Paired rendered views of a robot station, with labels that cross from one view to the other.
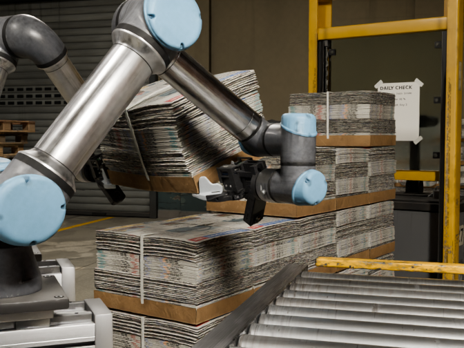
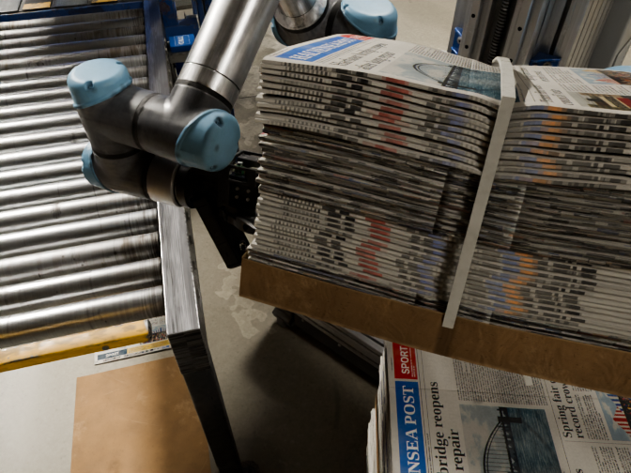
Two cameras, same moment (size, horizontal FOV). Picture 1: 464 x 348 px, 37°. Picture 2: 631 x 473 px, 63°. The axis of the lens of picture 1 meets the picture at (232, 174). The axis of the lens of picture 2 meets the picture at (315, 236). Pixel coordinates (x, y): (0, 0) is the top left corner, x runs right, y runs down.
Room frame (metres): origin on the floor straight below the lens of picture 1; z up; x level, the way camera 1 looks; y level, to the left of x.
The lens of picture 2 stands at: (2.11, -0.21, 1.46)
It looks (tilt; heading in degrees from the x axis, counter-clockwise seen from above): 46 degrees down; 149
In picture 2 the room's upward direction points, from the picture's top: straight up
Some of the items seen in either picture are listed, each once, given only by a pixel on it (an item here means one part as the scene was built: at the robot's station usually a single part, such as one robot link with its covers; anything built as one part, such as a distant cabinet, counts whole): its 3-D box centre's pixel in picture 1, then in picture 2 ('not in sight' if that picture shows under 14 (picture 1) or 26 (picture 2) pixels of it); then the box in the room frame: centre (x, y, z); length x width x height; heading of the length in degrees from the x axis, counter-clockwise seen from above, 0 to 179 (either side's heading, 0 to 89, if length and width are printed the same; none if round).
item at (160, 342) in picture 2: not in sight; (138, 309); (0.89, -0.20, 0.00); 0.37 x 0.28 x 0.01; 164
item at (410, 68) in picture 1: (382, 101); not in sight; (3.38, -0.73, 1.28); 0.57 x 0.01 x 0.65; 56
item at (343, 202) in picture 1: (310, 198); not in sight; (2.75, -0.31, 0.86); 0.38 x 0.29 x 0.04; 55
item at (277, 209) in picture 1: (271, 204); not in sight; (2.50, -0.14, 0.86); 0.38 x 0.29 x 0.04; 55
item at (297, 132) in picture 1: (293, 139); (118, 111); (1.49, -0.13, 1.10); 0.11 x 0.08 x 0.11; 33
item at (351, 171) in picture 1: (309, 176); not in sight; (2.75, -0.31, 0.95); 0.38 x 0.29 x 0.23; 55
